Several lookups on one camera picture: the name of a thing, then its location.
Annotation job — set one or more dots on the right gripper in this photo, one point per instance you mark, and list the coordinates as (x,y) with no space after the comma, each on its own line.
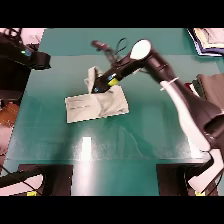
(106,83)

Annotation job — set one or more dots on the white T-shirt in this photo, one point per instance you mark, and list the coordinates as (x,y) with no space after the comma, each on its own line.
(100,105)

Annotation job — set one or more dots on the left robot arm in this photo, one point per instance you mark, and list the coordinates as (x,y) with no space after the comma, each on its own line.
(23,55)

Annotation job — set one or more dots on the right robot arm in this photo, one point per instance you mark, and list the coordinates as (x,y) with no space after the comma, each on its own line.
(186,100)

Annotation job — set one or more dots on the cream garment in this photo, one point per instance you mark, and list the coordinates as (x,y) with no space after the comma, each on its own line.
(211,36)

